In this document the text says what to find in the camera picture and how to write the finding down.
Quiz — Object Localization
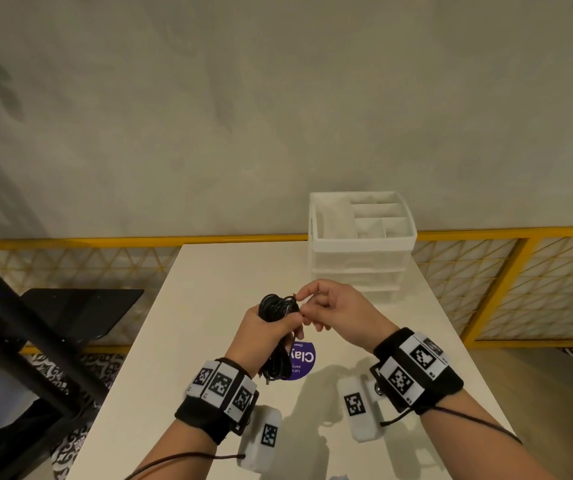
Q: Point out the person's left hand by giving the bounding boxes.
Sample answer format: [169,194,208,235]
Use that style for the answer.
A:
[224,300,307,378]

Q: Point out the person's right hand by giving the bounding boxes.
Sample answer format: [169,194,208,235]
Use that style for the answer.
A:
[295,279,400,355]

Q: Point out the thick black cable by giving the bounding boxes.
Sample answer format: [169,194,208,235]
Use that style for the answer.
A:
[258,293,301,324]

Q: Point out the white plastic drawer organizer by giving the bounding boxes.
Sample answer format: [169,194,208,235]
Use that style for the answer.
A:
[308,190,419,305]

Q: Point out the round purple sticker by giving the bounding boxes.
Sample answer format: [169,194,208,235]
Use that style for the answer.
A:
[284,340,317,381]

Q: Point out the white table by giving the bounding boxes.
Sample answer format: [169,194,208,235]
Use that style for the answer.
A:
[66,240,517,480]

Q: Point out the black marker wristband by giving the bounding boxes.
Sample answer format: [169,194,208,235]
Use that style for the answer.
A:
[174,357,260,445]
[370,327,465,415]

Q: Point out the yellow metal lattice fence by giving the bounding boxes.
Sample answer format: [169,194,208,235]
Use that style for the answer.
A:
[0,225,573,355]

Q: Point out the black metal stand pole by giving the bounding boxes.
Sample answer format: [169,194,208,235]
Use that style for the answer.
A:
[0,242,112,415]

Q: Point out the black bag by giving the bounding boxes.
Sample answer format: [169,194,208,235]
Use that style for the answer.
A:
[0,397,92,480]

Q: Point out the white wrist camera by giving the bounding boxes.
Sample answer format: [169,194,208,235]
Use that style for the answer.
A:
[336,377,385,443]
[237,405,283,473]

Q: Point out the thin dark camera wire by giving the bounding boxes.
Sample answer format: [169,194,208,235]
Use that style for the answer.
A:
[124,452,247,480]
[380,405,523,445]

